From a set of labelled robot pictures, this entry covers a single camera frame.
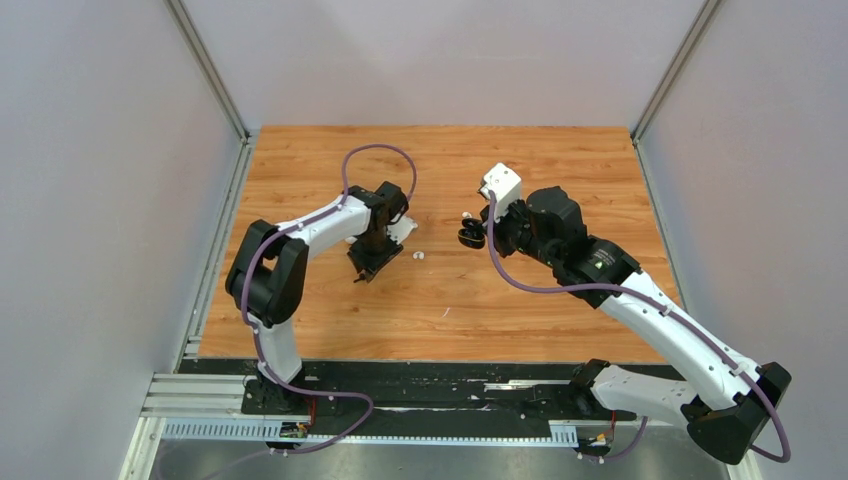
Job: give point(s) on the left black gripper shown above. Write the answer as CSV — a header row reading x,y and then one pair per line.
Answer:
x,y
362,261

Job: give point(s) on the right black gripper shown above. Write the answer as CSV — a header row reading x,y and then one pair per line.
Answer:
x,y
501,248

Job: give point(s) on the black earbud charging case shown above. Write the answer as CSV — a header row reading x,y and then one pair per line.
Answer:
x,y
472,233

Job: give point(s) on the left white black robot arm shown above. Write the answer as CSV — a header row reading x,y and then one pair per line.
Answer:
x,y
267,278

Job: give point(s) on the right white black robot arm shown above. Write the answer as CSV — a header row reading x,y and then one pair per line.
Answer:
x,y
722,398

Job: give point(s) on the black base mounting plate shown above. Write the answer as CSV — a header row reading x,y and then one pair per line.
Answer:
x,y
433,399

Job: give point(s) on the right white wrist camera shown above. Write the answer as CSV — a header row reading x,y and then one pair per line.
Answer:
x,y
500,187

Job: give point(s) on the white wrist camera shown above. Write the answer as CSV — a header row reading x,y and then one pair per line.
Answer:
x,y
500,187
400,231

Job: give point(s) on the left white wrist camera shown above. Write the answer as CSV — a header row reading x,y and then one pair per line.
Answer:
x,y
400,231

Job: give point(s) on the right aluminium frame post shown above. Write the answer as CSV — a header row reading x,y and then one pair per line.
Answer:
x,y
691,39

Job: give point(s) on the aluminium frame post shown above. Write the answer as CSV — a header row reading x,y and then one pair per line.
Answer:
x,y
199,51
691,39

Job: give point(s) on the left aluminium frame post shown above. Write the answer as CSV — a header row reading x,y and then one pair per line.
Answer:
x,y
199,51

